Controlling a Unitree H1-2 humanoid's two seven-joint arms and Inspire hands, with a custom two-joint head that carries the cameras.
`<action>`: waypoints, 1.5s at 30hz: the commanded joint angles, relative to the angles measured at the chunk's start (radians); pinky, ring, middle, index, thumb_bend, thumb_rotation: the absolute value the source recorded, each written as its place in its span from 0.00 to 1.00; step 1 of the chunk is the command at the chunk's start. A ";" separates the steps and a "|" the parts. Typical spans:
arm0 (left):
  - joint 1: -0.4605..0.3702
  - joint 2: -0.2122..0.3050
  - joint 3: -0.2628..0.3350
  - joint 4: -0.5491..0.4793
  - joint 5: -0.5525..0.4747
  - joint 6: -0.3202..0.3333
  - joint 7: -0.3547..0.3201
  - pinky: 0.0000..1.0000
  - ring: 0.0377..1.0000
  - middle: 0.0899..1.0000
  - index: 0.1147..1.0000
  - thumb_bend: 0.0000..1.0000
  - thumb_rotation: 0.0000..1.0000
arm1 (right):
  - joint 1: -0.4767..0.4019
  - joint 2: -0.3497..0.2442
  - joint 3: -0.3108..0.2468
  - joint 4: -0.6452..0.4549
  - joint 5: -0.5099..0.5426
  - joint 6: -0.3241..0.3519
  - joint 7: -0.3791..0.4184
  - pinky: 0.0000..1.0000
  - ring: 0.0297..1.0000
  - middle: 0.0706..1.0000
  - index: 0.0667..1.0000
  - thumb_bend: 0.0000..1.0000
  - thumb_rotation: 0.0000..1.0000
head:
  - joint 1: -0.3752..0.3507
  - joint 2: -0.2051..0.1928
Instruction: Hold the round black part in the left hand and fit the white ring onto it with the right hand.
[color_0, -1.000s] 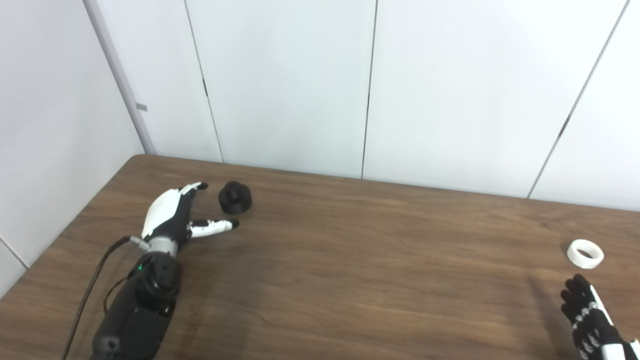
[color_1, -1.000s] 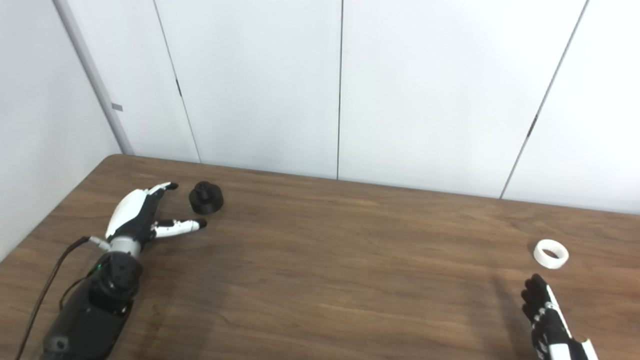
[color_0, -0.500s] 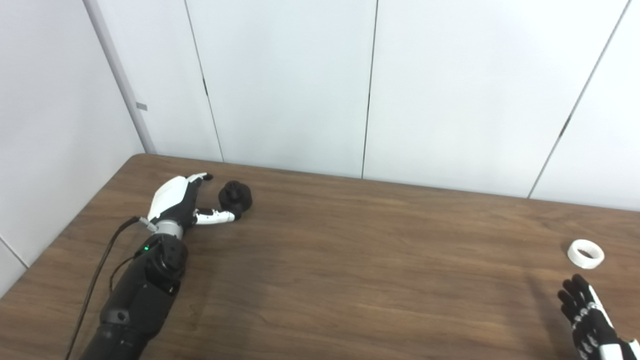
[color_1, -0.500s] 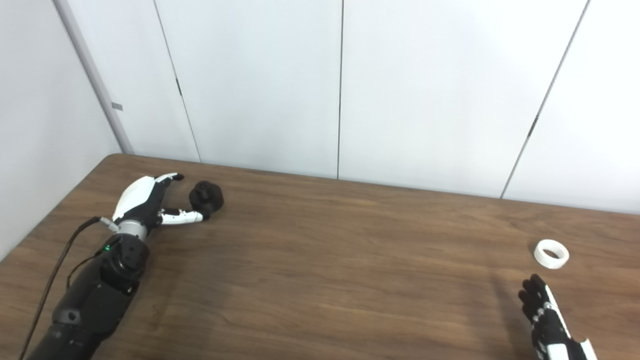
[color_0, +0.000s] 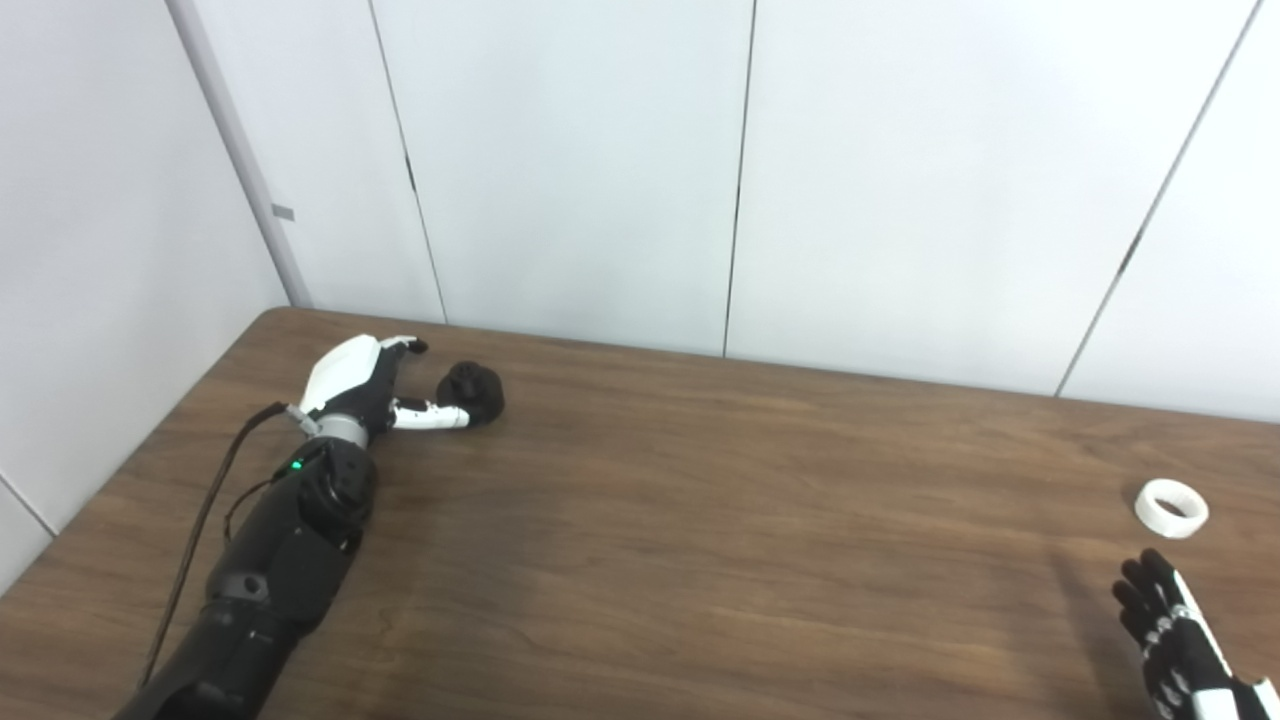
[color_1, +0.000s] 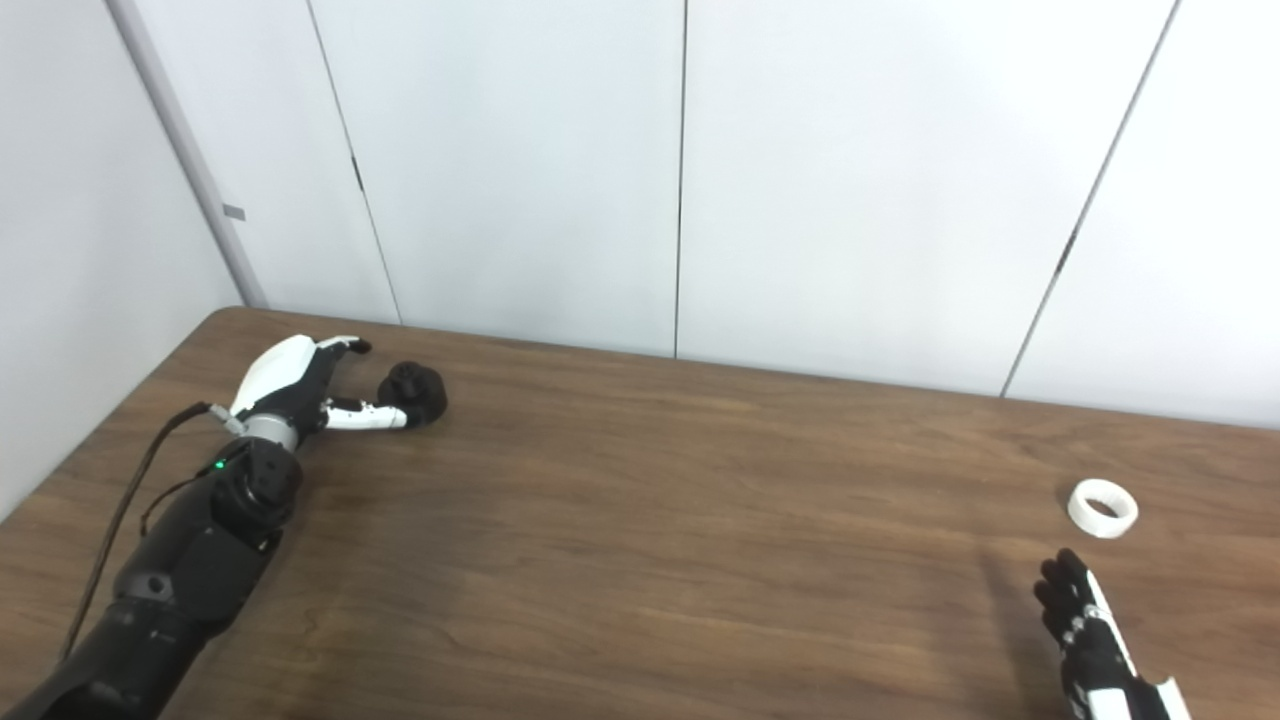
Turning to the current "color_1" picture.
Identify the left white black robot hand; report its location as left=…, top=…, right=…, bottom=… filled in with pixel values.
left=228, top=335, right=423, bottom=439

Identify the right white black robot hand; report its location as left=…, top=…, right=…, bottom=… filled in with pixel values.
left=1033, top=548, right=1193, bottom=720

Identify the round black plastic part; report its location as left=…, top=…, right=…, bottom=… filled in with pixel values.
left=377, top=362, right=449, bottom=429

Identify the white plastic ring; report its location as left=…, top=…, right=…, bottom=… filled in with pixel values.
left=1067, top=478, right=1140, bottom=539

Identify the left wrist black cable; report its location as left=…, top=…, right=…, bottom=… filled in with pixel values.
left=62, top=402, right=243, bottom=661

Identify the grey wall corner post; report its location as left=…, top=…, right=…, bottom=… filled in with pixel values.
left=105, top=0, right=270, bottom=310

